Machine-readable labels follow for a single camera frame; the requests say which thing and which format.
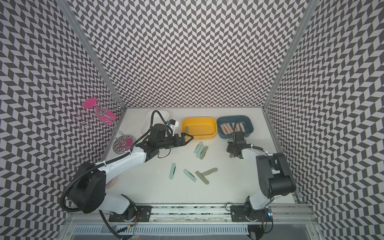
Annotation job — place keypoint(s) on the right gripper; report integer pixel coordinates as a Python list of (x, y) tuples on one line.
[(229, 150)]

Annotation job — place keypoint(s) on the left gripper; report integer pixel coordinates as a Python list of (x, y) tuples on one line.
[(183, 142)]

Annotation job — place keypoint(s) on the yellow storage box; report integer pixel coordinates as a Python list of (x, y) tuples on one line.
[(201, 128)]

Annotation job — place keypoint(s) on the dark teal storage box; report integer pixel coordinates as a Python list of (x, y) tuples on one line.
[(235, 119)]

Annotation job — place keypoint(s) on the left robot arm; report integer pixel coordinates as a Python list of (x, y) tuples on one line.
[(87, 191)]

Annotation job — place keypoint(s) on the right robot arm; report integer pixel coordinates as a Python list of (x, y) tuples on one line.
[(275, 180)]

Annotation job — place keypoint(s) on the mint fruit knife upper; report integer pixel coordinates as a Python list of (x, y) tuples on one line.
[(198, 147)]

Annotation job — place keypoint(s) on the mint fruit knife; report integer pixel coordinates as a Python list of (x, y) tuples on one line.
[(198, 147), (189, 175), (172, 171), (200, 150)]

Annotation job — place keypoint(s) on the mint fruit knife middle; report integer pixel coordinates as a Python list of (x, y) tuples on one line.
[(200, 150)]

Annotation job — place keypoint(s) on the olive fruit knife angled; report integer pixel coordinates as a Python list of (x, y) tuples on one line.
[(210, 171)]

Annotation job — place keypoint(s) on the mint fruit knife lower left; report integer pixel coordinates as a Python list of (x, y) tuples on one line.
[(172, 171)]

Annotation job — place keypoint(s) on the white storage box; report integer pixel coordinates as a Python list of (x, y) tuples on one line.
[(156, 120)]

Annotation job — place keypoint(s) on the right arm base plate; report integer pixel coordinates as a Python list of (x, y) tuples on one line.
[(243, 214)]

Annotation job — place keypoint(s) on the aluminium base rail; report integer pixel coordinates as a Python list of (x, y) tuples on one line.
[(219, 214)]

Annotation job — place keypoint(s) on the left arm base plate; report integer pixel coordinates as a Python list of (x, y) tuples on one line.
[(132, 214)]

